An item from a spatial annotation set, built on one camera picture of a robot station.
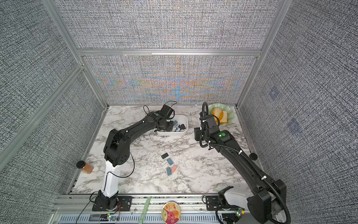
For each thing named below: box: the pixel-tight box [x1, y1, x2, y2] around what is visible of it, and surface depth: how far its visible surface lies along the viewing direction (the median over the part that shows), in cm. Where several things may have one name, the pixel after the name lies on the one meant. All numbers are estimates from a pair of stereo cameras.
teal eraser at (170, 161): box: [166, 157, 174, 166], surface depth 90 cm
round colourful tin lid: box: [161, 201, 182, 224], surface depth 69 cm
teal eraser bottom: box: [166, 167, 172, 176], surface depth 85 cm
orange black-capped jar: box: [75, 160, 94, 175], surface depth 80 cm
